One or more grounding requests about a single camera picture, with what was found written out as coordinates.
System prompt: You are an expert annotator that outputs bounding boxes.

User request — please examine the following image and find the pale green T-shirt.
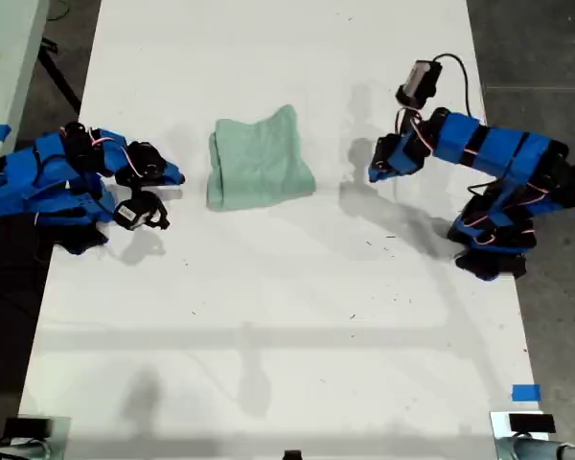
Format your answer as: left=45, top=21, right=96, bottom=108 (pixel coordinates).
left=205, top=103, right=316, bottom=214

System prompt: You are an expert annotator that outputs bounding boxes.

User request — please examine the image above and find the black table clamp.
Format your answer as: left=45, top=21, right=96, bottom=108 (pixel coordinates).
left=454, top=252, right=528, bottom=283
left=57, top=224, right=110, bottom=256

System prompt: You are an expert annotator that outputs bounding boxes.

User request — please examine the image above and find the black stand leg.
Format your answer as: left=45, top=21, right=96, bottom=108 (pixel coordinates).
left=37, top=40, right=83, bottom=114

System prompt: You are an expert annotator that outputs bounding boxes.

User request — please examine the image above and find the pale side table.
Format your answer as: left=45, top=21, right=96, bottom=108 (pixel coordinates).
left=0, top=0, right=50, bottom=279

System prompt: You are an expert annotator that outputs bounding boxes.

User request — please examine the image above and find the white mounting plate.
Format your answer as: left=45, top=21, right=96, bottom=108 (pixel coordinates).
left=16, top=415, right=72, bottom=460
left=489, top=410, right=557, bottom=440

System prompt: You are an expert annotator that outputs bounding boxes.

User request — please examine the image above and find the small black box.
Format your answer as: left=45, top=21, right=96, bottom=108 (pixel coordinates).
left=3, top=417, right=52, bottom=438
left=508, top=414, right=556, bottom=433

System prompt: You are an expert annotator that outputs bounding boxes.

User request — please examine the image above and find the black camera with white label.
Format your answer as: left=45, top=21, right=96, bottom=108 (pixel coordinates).
left=112, top=191, right=172, bottom=232

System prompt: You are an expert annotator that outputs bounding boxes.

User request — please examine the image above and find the black and silver camera box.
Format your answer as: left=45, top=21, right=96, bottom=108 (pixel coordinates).
left=395, top=59, right=445, bottom=107

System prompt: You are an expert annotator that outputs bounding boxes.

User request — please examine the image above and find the black camera cable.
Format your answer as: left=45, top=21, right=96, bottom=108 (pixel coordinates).
left=432, top=53, right=473, bottom=119

